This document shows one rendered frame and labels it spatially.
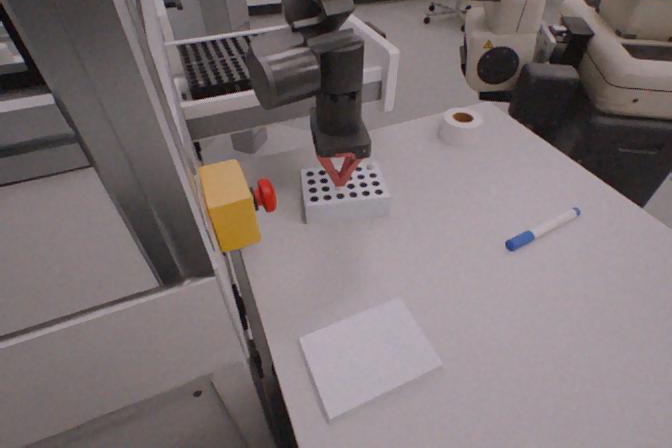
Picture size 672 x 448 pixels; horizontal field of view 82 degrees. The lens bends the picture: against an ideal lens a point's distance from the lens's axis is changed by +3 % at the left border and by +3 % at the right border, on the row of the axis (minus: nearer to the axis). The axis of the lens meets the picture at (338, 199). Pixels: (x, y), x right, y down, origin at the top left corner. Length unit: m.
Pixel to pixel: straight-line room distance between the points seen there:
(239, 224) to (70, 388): 0.19
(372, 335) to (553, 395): 0.19
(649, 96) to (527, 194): 0.51
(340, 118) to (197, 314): 0.27
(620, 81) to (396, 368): 0.84
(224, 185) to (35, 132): 0.22
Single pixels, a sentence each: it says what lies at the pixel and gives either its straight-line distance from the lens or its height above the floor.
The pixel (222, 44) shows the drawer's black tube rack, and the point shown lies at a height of 0.90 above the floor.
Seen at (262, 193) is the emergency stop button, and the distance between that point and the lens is 0.43.
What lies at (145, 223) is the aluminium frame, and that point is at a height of 1.01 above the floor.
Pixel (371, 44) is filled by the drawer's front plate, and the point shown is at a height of 0.92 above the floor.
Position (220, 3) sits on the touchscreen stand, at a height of 0.72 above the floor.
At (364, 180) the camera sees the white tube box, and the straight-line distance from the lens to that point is 0.58.
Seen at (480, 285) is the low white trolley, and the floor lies 0.76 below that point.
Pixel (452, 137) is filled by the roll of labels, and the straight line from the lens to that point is 0.73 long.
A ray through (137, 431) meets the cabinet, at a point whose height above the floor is 0.72.
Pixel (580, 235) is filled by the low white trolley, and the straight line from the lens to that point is 0.65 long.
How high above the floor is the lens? 1.17
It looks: 43 degrees down
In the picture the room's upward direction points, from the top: straight up
